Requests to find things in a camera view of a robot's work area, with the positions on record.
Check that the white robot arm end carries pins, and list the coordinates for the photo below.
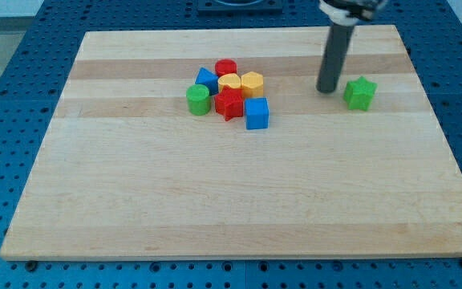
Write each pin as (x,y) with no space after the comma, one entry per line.
(350,12)

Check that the blue cube block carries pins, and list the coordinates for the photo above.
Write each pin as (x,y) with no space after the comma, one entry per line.
(257,113)

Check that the red star block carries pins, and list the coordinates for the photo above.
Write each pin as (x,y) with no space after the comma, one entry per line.
(229,103)

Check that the green cylinder block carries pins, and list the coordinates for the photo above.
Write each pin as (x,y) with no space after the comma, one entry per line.
(198,99)

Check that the yellow heart block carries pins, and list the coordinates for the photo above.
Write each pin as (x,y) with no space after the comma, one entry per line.
(231,80)

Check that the yellow hexagon block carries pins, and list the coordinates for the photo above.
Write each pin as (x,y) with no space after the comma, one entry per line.
(252,85)

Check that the blue triangle block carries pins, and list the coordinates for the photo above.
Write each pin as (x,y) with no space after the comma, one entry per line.
(209,79)

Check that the red cylinder block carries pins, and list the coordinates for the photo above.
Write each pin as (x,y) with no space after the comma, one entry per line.
(225,66)

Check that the light wooden board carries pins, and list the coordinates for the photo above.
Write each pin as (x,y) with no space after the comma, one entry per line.
(126,172)

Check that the green star block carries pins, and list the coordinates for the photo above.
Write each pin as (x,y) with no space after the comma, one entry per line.
(359,93)

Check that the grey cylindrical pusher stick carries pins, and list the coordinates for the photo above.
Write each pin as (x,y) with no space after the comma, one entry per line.
(337,44)

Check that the dark blue base plate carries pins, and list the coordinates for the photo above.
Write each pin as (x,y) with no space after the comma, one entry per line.
(238,6)

